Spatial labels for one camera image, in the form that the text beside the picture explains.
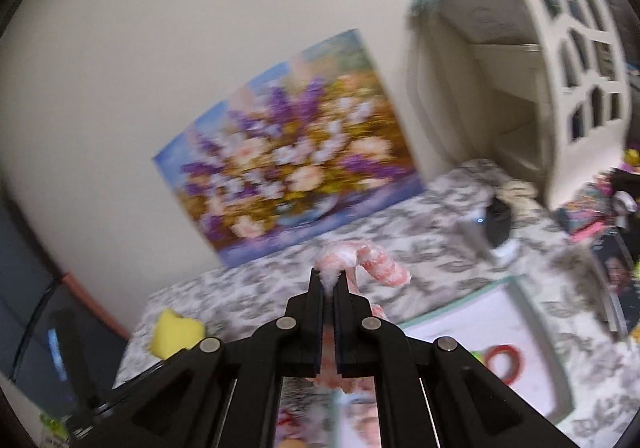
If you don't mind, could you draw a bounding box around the pink fluffy towel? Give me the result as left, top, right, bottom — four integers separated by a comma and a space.
311, 240, 411, 397

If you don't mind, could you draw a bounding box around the yellow green sponge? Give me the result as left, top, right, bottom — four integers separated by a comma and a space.
150, 308, 206, 360

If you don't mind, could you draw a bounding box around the red tape roll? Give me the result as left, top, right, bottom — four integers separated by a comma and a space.
484, 344, 524, 385

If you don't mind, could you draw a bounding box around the floral pink scrunchie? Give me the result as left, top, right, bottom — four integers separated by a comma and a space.
273, 378, 382, 447

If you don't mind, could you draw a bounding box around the green wet wipes pack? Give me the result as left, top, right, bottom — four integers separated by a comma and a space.
39, 412, 70, 448

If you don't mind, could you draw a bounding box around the teal white tray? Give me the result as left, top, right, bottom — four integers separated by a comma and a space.
400, 277, 574, 423

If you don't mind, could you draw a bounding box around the white power strip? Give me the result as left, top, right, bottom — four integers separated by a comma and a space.
457, 212, 520, 267

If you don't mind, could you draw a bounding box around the floral grey blanket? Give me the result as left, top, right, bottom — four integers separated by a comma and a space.
116, 160, 639, 447

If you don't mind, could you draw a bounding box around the black power adapter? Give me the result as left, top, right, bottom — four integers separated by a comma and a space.
484, 196, 512, 249

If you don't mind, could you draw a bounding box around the floral painting canvas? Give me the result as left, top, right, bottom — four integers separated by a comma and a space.
154, 29, 423, 267

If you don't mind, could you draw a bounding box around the white wooden shelf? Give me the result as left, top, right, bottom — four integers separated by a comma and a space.
410, 0, 632, 210

